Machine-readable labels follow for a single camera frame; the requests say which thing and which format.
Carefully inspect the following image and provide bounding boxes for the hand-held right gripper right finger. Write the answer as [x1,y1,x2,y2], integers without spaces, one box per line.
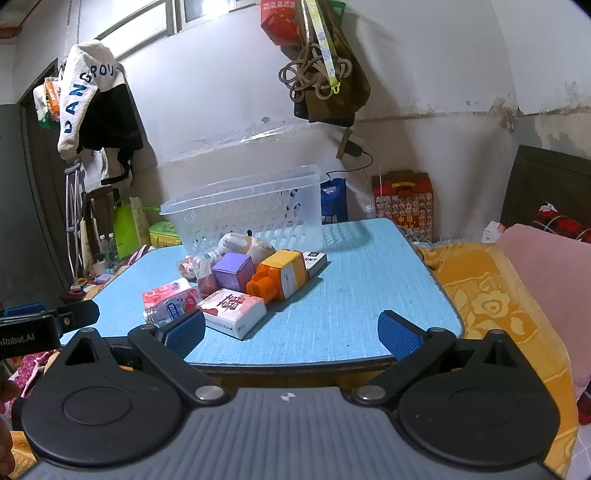
[352,311,539,409]

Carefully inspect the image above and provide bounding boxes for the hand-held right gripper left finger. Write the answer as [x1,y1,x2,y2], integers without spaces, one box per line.
[51,308,230,407]

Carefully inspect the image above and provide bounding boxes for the white red box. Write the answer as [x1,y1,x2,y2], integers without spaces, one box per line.
[196,288,268,341]

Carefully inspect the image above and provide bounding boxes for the clear bag with red contents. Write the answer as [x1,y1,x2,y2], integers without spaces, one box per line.
[193,250,223,297]

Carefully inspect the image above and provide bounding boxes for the red snack packet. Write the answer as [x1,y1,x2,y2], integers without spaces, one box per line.
[177,256,200,281]

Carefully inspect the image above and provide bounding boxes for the purple box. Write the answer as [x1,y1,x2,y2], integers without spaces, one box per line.
[211,253,255,292]

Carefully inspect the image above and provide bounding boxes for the white cigarette pack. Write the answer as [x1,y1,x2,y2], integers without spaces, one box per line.
[301,251,329,278]

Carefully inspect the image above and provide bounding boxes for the orange white container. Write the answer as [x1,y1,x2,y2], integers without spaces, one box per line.
[246,249,308,304]

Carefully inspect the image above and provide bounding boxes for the white plush toy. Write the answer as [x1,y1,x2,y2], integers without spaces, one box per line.
[217,233,279,267]

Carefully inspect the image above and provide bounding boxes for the clear plastic basket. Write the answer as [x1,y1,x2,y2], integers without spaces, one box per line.
[159,165,325,260]

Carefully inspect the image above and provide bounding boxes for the person's left hand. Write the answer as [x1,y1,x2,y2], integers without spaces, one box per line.
[0,376,21,479]

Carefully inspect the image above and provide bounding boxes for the pink floral cloth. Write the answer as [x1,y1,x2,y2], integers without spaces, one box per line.
[8,348,62,398]

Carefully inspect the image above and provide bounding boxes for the pink striped cloth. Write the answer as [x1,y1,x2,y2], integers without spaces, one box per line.
[117,244,158,274]

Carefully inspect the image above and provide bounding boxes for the green paper bag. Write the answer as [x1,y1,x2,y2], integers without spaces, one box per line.
[112,198,140,260]

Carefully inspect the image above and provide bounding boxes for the yellow patterned blanket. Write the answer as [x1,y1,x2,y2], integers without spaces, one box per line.
[414,240,579,480]

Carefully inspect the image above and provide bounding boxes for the lime green plastic box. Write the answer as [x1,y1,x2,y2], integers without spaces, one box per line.
[148,221,182,250]

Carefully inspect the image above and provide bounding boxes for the metal crutch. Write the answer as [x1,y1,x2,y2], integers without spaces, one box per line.
[64,156,88,278]

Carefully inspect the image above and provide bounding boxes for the white paper bag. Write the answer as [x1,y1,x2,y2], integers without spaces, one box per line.
[129,196,151,248]

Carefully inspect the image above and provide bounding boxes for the red printed gift box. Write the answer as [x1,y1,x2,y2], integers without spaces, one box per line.
[371,170,435,241]

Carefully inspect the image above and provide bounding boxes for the small white box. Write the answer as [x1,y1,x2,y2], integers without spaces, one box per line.
[482,220,507,244]

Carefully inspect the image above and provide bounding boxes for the dark wooden door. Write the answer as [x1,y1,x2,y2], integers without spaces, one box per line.
[18,58,88,296]

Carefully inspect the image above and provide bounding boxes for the blue tote bag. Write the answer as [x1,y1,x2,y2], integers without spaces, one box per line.
[320,177,348,225]

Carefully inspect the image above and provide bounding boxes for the pink pillow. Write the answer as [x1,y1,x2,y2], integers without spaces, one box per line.
[496,223,591,401]

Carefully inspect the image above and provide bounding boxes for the red plaid cloth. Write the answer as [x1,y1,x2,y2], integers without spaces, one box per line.
[530,202,591,244]

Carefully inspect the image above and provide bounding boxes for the dark headboard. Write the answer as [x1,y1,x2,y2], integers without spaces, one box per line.
[501,144,591,241]

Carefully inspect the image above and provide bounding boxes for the printed plastic bag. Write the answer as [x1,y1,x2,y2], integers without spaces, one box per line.
[32,76,64,131]

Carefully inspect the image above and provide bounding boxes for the white black jacket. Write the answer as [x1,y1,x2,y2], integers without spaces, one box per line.
[57,40,144,186]

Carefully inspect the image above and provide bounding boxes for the olive brown bag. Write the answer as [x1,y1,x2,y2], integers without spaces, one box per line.
[293,0,372,128]

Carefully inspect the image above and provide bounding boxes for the red hanging bag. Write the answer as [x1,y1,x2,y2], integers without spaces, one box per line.
[259,0,302,47]

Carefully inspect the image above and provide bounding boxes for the green hanging bag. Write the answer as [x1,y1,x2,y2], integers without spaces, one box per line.
[327,0,347,29]

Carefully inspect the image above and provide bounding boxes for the black charger cable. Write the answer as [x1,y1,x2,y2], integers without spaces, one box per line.
[326,149,375,186]

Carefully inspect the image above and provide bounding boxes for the yellow green strap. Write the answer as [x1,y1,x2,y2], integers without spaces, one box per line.
[305,0,343,95]

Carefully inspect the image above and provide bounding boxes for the tan coiled rope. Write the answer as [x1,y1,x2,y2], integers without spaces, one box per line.
[278,43,354,103]

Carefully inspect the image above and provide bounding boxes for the window frame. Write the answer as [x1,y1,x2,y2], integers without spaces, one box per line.
[92,0,265,43]

